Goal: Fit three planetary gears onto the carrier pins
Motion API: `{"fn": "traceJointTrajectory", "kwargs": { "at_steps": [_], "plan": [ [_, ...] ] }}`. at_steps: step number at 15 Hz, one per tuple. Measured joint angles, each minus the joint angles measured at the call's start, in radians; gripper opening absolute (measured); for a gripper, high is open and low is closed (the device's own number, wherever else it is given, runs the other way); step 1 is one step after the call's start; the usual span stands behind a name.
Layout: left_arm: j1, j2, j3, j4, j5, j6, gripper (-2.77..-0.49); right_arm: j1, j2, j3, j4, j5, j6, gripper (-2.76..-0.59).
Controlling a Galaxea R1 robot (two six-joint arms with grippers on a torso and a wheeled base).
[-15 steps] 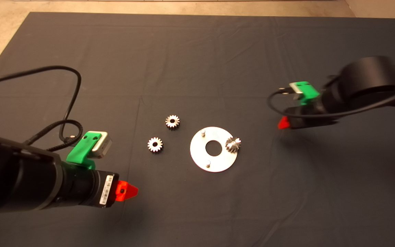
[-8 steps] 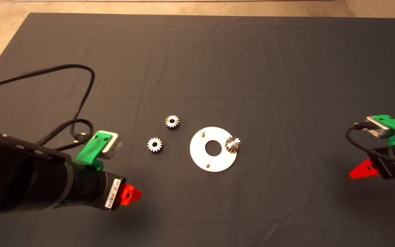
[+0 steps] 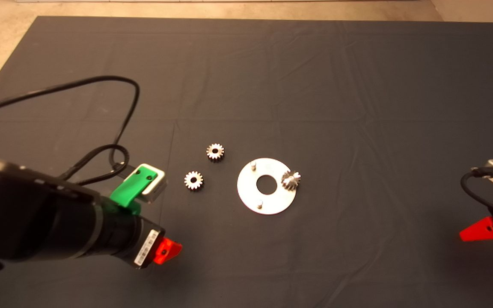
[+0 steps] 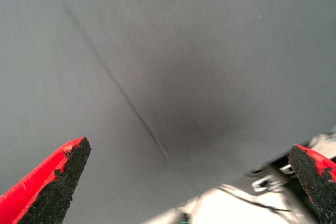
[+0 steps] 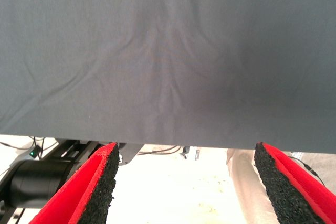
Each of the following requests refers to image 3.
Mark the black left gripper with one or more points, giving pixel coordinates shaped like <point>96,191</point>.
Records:
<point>122,235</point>

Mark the small steel planetary gear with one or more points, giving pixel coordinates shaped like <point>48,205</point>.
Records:
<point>211,148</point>
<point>290,182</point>
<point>188,176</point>

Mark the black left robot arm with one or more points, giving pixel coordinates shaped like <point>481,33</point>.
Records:
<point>32,218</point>

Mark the round metal carrier plate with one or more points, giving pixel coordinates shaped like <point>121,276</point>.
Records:
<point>250,192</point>

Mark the dark grey table cloth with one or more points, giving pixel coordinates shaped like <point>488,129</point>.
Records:
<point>246,85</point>

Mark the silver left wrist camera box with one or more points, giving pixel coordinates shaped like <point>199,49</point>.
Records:
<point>156,188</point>

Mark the green left camera mount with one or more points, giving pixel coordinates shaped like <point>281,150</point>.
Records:
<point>129,188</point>

